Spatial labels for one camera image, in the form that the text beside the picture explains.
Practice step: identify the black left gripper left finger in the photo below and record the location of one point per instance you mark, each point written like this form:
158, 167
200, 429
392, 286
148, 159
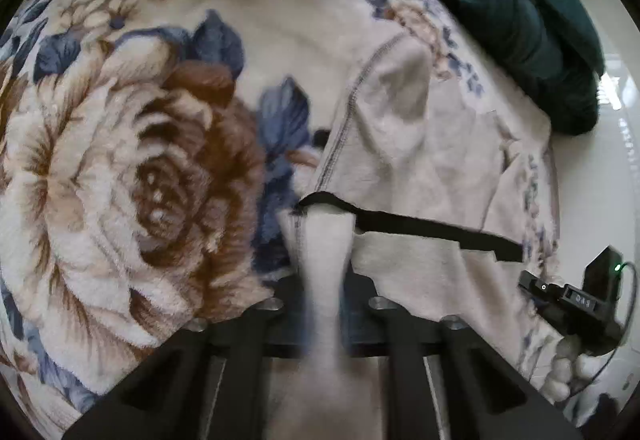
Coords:
190, 388

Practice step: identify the floral fleece bed blanket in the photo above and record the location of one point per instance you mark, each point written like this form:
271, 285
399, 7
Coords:
150, 153

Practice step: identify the beige small garment black trim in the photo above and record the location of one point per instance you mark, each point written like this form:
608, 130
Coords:
442, 201

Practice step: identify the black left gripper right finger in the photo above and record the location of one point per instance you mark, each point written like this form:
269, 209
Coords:
485, 397

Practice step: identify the dark teal plush blanket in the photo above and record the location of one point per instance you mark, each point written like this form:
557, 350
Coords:
549, 47

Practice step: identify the white gloved right hand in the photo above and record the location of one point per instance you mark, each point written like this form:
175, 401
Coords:
572, 369

